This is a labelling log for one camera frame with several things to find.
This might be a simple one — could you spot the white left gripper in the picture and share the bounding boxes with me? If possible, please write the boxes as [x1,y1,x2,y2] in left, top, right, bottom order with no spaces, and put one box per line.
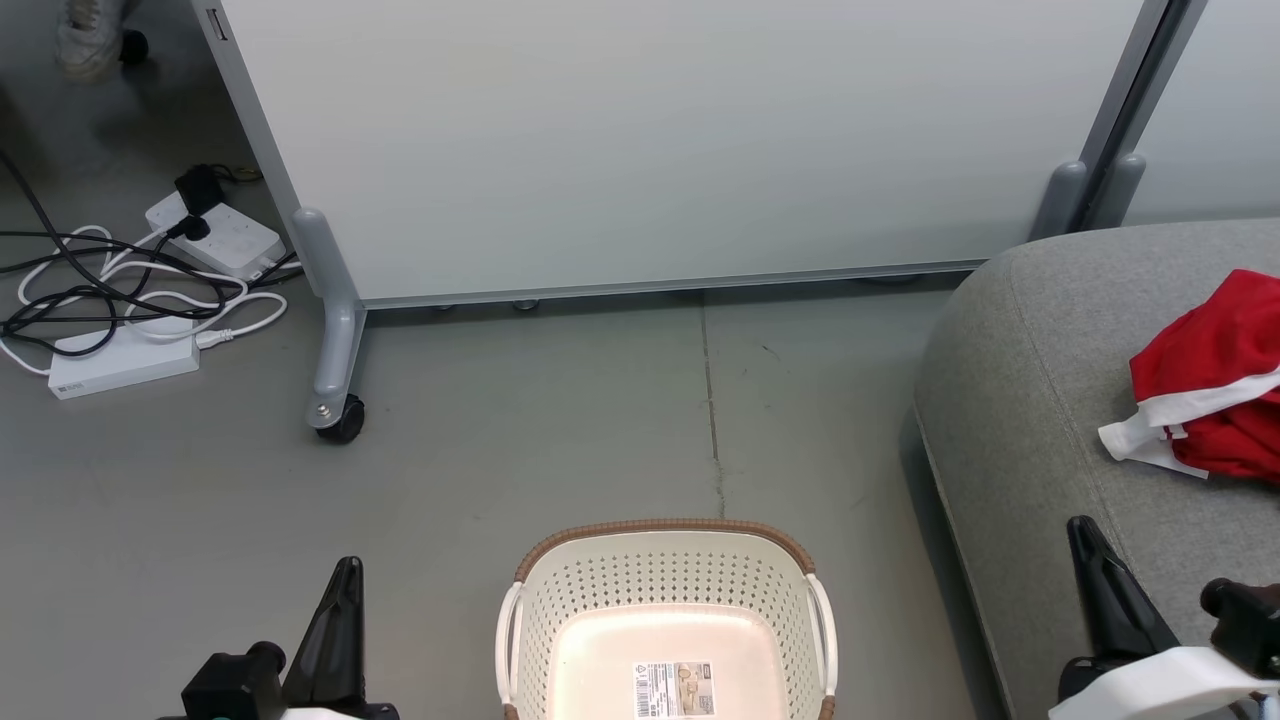
[280,556,401,720]

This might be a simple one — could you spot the grey partition foot post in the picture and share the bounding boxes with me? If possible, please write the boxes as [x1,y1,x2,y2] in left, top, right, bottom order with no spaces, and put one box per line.
[1090,152,1148,230]
[1030,160,1090,241]

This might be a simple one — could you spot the beige shoe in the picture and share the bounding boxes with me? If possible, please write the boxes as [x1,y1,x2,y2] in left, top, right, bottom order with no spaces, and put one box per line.
[55,0,127,83]

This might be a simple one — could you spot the white floor cable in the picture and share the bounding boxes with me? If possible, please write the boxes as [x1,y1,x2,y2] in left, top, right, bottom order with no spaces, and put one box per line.
[0,225,290,377]

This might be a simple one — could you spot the grey partition leg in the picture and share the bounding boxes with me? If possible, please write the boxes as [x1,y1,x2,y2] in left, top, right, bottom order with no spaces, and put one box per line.
[292,207,367,431]

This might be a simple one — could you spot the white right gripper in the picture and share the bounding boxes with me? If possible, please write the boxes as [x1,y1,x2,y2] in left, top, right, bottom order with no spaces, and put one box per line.
[1048,514,1280,720]

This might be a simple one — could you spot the large white partition board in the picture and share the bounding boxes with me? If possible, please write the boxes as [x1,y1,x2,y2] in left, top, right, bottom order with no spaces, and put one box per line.
[190,0,1181,308]

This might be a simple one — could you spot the red and white garment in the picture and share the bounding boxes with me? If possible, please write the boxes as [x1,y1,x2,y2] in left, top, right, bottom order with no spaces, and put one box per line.
[1098,268,1280,486]

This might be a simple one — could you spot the white barcode label sticker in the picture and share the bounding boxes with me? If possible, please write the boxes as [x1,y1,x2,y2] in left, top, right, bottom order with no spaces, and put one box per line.
[632,660,717,719]

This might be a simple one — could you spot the black power adapter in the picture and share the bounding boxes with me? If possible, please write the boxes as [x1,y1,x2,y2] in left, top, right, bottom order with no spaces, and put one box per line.
[174,165,227,216]

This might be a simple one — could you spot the long white power strip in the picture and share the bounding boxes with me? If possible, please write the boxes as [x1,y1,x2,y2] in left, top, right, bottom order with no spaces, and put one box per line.
[47,323,201,401]

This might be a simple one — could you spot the narrow white partition board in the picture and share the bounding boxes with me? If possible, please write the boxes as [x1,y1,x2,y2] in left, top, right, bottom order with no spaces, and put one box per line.
[1120,0,1280,227]

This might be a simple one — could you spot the black caster wheel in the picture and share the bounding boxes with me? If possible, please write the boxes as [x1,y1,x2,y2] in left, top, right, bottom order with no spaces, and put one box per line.
[317,393,367,445]

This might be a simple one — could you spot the grey fabric sofa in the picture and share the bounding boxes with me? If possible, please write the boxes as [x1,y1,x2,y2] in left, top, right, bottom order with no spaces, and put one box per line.
[912,218,1280,720]

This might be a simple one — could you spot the black floor cable tangle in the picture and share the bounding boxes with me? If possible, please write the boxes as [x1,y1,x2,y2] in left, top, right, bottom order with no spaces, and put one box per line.
[0,150,301,358]

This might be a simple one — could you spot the square white power strip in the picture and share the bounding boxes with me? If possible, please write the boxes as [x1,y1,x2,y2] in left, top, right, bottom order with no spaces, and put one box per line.
[145,190,289,282]

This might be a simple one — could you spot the cream perforated laundry basket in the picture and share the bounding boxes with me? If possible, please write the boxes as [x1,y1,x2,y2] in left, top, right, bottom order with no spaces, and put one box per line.
[495,518,839,720]

